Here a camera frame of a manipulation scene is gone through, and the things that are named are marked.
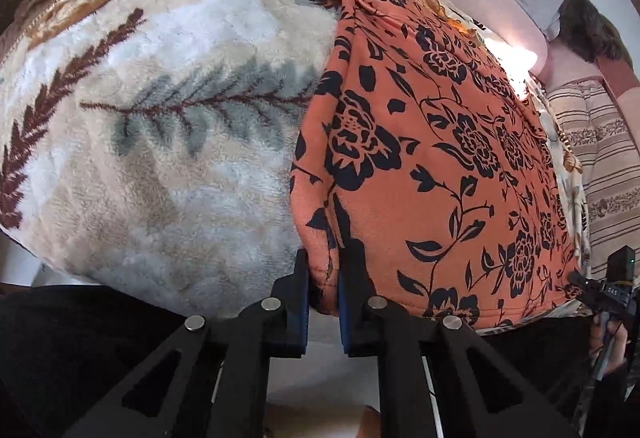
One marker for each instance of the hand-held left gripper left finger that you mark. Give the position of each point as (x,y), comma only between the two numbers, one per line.
(299,313)

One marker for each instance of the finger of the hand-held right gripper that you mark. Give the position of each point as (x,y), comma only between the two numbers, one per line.
(582,287)

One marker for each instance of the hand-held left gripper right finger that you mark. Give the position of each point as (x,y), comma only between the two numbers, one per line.
(345,325)

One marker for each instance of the orange black floral cloth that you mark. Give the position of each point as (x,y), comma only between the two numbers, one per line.
(425,142)

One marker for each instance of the person's right hand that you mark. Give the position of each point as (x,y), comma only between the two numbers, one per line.
(607,348)

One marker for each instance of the striped beige mattress cover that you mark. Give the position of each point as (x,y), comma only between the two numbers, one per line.
(605,157)

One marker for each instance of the person's black pants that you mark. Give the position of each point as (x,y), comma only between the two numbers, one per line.
(75,348)

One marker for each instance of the beige leaf print blanket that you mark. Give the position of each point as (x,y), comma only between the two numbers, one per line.
(150,117)

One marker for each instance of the brown furry cushion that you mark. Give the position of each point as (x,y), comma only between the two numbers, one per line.
(590,27)

